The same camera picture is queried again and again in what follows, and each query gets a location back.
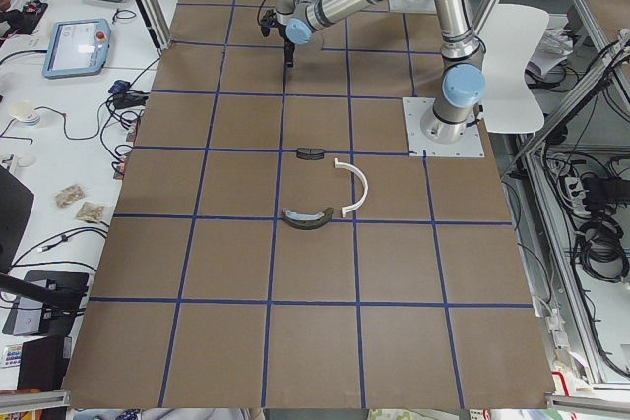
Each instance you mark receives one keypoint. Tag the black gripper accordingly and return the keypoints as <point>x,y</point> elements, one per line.
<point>285,35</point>

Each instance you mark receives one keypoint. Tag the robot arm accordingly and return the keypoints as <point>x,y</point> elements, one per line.
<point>463,83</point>

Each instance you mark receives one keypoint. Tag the black brake pad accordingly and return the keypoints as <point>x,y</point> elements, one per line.
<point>310,153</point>

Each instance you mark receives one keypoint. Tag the white curved plastic clip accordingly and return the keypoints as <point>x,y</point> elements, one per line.
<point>359,179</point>

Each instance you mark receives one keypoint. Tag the dark blue patterned box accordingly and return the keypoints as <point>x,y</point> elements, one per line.
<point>119,87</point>

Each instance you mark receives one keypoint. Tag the dark green brake shoe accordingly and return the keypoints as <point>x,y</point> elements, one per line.
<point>304,221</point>

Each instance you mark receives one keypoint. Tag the lower blue teach pendant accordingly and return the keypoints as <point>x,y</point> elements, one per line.
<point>77,48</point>

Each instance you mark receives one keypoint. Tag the white chair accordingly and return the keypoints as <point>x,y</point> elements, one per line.
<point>511,35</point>

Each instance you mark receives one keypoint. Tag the small bag of parts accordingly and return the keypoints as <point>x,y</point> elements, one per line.
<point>69,195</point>

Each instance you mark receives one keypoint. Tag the paper cup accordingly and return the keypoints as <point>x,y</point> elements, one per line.
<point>24,112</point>

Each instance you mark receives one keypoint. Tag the black monitor stand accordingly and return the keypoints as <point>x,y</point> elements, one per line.
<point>47,302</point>

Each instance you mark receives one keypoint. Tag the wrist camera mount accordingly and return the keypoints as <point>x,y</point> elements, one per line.
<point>267,23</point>

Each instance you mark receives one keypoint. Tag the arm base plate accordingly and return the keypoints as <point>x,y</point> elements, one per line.
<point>429,137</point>

